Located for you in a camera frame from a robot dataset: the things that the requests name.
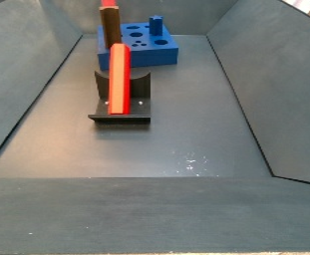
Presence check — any red hexagon bar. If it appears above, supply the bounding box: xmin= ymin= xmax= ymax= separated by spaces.
xmin=109 ymin=43 xmax=131 ymax=115

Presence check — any blue peg board base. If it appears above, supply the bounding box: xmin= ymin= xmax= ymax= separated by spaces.
xmin=97 ymin=21 xmax=180 ymax=71

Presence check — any black curved cradle stand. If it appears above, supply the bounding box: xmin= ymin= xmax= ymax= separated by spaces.
xmin=89 ymin=72 xmax=151 ymax=125

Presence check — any blue notched peg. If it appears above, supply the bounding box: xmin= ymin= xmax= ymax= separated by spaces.
xmin=150 ymin=15 xmax=162 ymax=36

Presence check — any brown notched block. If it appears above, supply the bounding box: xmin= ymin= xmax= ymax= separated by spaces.
xmin=101 ymin=6 xmax=122 ymax=49

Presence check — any red square peg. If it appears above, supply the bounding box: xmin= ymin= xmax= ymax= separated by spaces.
xmin=102 ymin=0 xmax=118 ymax=7

